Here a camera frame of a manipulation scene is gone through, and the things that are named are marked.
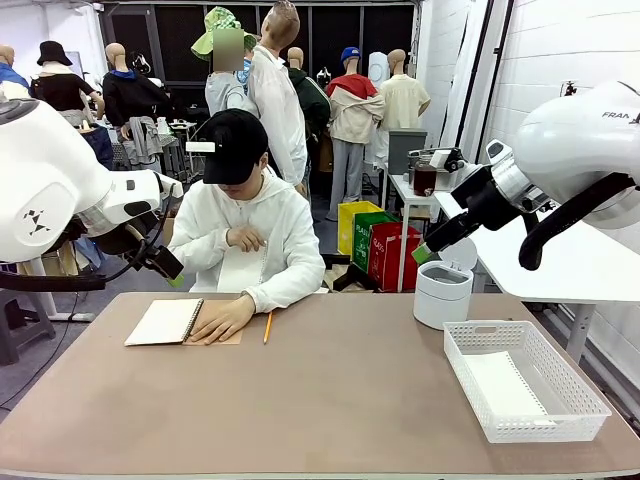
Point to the person's right hand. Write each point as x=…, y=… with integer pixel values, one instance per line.
x=245, y=239

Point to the grey step stool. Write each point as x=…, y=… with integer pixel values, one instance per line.
x=25, y=325

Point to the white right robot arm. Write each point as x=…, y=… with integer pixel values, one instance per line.
x=565, y=145

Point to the grey cabinet box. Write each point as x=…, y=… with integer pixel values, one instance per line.
x=402, y=147

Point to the large white table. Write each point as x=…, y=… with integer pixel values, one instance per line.
x=575, y=280

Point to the person's left forearm white sleeve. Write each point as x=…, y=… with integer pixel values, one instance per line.
x=290, y=290

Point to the mannequin in blue shirt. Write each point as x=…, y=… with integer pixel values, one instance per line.
x=10, y=75

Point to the mannequin with black bucket hat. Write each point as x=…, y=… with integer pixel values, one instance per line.
x=60, y=90

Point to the spiral notebook brown cover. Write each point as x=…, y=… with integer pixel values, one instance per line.
x=162, y=322

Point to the person's right forearm white sleeve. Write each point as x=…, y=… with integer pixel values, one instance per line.
x=200, y=245

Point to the black floor stand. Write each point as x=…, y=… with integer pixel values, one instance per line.
x=352, y=275

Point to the white round trash bin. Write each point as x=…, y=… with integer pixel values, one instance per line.
x=442, y=302

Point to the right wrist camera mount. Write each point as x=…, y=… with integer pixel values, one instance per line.
x=450, y=157

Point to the white perforated plastic basket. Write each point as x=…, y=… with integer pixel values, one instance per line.
x=545, y=427

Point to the white table leg frame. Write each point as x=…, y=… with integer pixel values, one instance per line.
x=50, y=300

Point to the black tripod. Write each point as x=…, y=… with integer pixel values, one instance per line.
x=570, y=90

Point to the mannequin with blue cap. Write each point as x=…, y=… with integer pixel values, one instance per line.
x=352, y=115

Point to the green recycling bag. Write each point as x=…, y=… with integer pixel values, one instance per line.
x=362, y=240

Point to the mannequin in black hoodie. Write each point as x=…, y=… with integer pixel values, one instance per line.
x=130, y=95

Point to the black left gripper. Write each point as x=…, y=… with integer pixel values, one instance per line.
x=157, y=260

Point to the person's left hand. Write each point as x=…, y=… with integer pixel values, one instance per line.
x=225, y=320

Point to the small white side table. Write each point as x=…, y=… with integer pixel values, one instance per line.
x=404, y=192

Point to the grey garment bundle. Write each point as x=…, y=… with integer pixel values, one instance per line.
x=142, y=137

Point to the mannequin in cream shirt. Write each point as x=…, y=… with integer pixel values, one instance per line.
x=402, y=100

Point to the tall mannequin in white shirt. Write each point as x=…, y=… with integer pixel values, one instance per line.
x=277, y=115

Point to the black baseball cap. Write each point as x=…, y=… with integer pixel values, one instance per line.
x=235, y=145

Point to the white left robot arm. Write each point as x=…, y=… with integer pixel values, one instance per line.
x=45, y=175

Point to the white torn notebook sheet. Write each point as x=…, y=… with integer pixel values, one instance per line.
x=240, y=272
x=500, y=385

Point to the mannequin in dark green jacket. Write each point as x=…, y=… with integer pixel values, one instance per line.
x=312, y=100

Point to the red recycling bag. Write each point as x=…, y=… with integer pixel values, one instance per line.
x=390, y=260

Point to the mannequin with green checked hat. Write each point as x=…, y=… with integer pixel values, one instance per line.
x=222, y=95

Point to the person in white hooded jacket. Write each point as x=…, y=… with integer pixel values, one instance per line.
x=290, y=230

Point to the yellow recycling bag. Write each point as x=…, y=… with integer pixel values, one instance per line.
x=347, y=225

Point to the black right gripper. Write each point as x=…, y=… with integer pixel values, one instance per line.
x=487, y=200

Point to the yellow pencil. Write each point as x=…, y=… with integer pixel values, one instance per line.
x=267, y=327

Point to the glass jar brown liquid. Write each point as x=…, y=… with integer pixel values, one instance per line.
x=424, y=180

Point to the metal tray container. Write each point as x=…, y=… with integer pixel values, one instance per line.
x=420, y=154

